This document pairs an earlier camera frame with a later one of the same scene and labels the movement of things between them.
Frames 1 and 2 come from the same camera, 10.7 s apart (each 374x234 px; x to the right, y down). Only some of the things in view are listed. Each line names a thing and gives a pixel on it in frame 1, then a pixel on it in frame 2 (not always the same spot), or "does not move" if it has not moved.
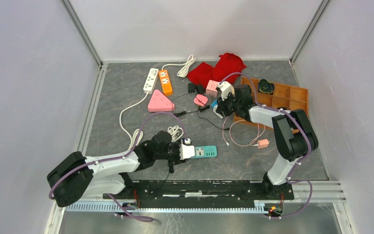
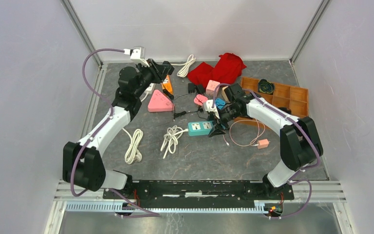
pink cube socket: (211, 88) does not move
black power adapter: (200, 89) does not move
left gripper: (177, 160) → (158, 71)
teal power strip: (205, 151) → (199, 128)
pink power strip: (160, 103) does not move
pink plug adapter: (262, 144) does not move
